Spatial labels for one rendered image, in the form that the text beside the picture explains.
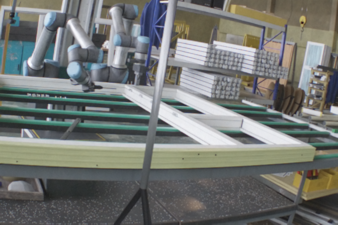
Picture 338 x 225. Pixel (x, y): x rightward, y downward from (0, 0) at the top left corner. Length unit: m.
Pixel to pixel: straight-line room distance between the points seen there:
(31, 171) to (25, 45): 4.97
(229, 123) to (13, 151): 1.38
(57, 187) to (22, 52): 4.67
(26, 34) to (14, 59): 0.44
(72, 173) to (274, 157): 0.87
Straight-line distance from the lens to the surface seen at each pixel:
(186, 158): 1.46
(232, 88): 7.04
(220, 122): 2.23
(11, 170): 1.31
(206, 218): 1.73
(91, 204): 1.69
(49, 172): 1.33
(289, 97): 8.54
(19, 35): 6.16
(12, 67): 6.23
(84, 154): 1.31
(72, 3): 3.60
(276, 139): 2.08
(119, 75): 3.54
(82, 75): 2.37
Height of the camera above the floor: 1.33
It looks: 10 degrees down
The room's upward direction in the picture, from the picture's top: 9 degrees clockwise
